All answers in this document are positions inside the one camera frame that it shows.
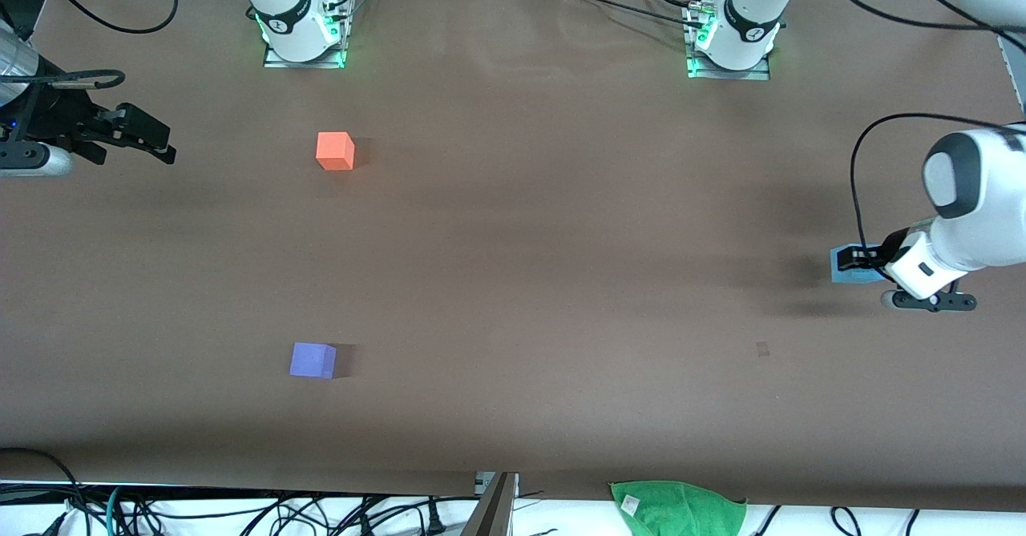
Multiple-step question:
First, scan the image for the aluminium profile post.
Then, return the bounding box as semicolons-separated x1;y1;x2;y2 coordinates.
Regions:
461;472;520;536

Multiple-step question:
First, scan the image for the blue block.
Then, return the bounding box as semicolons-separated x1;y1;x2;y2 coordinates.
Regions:
830;245;887;284

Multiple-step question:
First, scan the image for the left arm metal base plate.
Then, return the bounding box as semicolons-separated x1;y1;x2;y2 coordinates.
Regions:
685;7;772;82

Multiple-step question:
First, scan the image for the orange block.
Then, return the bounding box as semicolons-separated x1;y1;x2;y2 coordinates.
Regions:
316;131;356;171

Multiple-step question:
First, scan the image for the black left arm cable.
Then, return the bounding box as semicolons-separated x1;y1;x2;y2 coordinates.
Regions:
822;0;1026;248

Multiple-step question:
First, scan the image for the black looped floor cable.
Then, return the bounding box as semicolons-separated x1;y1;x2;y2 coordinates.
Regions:
0;448;85;536

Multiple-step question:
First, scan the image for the black cable with plug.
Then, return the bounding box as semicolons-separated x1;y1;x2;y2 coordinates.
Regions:
353;494;446;535

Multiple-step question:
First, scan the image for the brown table mat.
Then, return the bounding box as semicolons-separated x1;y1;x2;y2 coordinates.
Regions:
0;0;1026;513

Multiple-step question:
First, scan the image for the green cloth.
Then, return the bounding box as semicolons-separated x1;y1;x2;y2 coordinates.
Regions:
609;480;748;536

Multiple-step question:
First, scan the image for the purple block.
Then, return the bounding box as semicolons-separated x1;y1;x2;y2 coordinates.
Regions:
289;342;337;380

